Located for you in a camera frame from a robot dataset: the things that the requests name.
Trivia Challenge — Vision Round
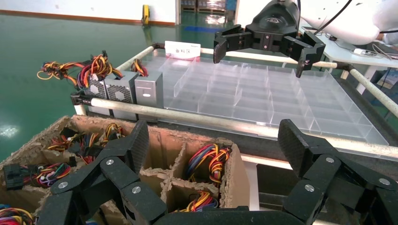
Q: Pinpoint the grey power supply with cables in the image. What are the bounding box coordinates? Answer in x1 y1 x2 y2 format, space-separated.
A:
2 161 73 191
130 58 164 122
178 190 220 213
37 60 108 116
99 122 126 147
76 50 138 121
67 141 105 165
46 127 94 154
0 207 35 225
186 143 231 187

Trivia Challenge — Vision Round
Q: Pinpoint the white background table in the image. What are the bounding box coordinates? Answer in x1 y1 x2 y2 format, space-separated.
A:
321 32 398 95

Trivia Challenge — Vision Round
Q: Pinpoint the brown cardboard box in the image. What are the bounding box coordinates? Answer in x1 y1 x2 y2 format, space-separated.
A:
0 115 251 225

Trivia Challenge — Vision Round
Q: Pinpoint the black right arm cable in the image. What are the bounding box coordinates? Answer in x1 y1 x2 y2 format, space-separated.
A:
312 0 354 35

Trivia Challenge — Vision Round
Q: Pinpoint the white label sign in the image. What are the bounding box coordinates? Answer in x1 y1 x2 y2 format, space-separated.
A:
164 40 202 61

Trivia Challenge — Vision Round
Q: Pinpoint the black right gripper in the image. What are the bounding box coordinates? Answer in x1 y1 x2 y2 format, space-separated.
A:
213 0 327 78

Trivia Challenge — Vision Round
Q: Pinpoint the white power adapter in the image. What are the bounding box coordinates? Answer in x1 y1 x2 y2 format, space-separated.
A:
352 47 371 57

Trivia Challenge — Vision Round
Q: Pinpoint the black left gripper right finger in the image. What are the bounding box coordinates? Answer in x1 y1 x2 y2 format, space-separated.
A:
277 119 398 225

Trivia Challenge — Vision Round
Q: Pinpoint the clear acrylic divider tray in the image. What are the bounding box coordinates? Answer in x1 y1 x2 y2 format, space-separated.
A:
141 54 389 147

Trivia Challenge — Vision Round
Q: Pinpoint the yellow floor post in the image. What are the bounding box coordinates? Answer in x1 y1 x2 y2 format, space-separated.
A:
142 4 151 26

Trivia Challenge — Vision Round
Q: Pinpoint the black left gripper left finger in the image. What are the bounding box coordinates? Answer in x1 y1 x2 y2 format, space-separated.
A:
37 120 167 225

